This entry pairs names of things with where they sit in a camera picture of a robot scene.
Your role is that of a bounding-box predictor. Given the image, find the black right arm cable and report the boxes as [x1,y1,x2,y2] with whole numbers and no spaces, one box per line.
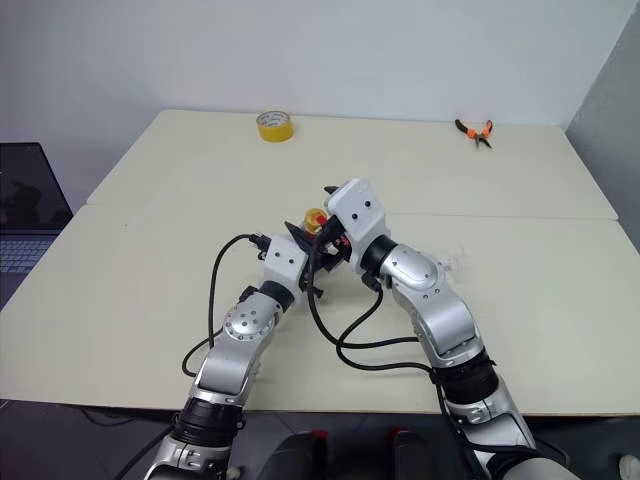
[305,224,454,451]

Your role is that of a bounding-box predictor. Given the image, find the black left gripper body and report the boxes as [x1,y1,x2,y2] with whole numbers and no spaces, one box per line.
[297,238,326,296]

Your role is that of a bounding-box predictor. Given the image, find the yellow tape roll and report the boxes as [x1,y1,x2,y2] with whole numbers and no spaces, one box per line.
[255,110,295,143]

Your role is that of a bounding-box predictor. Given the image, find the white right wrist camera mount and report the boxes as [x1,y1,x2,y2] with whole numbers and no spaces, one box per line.
[324,178,392,274]

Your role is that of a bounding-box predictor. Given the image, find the clear bottle with red label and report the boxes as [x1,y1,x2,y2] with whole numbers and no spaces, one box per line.
[303,206,330,237]

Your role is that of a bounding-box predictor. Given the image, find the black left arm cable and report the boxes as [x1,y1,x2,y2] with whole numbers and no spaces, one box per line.
[180,231,274,379]

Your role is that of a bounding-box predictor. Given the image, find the orange-handled pliers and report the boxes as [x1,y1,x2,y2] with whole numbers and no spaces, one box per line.
[453,118,495,151]

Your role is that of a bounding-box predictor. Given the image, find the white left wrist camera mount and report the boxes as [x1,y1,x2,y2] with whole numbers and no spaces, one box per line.
[261,234,309,292]

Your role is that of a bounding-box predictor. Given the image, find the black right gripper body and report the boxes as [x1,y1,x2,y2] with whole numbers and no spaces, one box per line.
[318,218,354,261]

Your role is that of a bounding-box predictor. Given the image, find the dark laptop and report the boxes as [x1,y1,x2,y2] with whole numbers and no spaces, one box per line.
[0,142,75,311]

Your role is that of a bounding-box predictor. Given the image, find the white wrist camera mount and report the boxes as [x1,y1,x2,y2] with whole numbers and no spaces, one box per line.
[261,234,309,292]
[324,178,392,274]

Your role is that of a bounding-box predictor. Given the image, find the dark rounded shape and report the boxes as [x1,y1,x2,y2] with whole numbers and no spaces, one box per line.
[259,428,332,480]
[391,427,476,480]

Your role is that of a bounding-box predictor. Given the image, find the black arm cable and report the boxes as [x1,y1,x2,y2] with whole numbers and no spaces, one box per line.
[180,231,274,379]
[305,224,454,451]

